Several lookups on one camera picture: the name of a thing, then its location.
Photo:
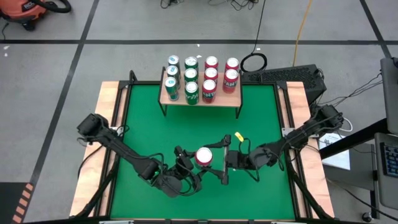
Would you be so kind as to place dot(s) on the orange shop vacuum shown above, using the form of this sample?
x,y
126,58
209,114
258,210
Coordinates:
x,y
21,9

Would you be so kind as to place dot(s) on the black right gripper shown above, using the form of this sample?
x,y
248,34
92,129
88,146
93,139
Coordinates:
x,y
234,160

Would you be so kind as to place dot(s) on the grey side desk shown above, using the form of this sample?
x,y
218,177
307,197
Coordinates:
x,y
354,174

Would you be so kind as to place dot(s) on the green table mat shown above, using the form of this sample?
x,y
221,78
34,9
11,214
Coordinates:
x,y
248,199

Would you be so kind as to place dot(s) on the green Sprite can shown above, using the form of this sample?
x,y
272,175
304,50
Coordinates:
x,y
191,74
191,93
191,61

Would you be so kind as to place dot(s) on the wooden shelf with black legs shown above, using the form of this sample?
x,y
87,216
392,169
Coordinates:
x,y
230,98

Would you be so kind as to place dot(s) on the black orange hazard mat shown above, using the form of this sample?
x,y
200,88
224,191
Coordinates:
x,y
9,202

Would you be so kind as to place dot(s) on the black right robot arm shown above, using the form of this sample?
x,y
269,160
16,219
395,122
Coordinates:
x,y
295,137

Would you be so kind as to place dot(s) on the grey monitor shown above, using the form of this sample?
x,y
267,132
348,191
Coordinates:
x,y
391,93

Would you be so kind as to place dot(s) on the red Fanta can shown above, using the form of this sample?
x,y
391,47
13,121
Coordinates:
x,y
203,156
211,73
209,91
230,81
211,61
232,63

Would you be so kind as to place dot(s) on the white paper sheet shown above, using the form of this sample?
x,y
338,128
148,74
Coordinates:
x,y
340,158

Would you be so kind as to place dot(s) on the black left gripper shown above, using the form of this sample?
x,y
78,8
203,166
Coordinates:
x,y
185,165

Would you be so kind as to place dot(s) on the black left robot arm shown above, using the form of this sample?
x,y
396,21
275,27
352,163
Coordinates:
x,y
124,152

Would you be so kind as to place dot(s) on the silver blue Red Bull can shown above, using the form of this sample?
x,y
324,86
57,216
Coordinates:
x,y
172,71
173,59
171,88

